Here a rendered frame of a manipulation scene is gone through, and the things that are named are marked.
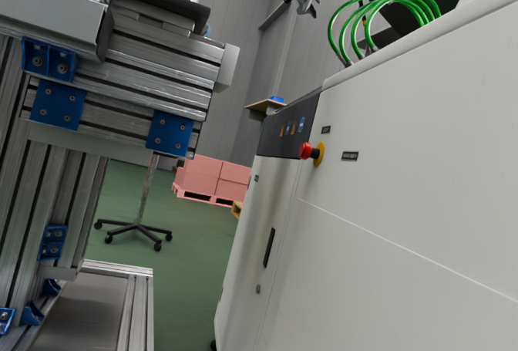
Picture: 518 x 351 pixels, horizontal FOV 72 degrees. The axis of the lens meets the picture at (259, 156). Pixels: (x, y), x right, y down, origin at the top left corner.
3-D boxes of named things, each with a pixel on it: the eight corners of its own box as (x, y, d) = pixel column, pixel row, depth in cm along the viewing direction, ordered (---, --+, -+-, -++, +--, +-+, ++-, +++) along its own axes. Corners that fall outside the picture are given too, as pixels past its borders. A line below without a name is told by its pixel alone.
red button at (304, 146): (294, 161, 75) (300, 137, 75) (311, 166, 76) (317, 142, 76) (301, 162, 70) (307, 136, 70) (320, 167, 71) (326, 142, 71)
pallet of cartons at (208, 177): (170, 188, 615) (180, 150, 616) (235, 203, 647) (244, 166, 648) (173, 196, 535) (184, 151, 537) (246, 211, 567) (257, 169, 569)
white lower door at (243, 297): (214, 315, 148) (254, 155, 150) (220, 316, 149) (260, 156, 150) (227, 441, 84) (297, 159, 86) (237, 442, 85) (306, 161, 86)
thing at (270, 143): (257, 154, 148) (266, 117, 149) (267, 157, 149) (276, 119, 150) (298, 157, 87) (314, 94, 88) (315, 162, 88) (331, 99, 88)
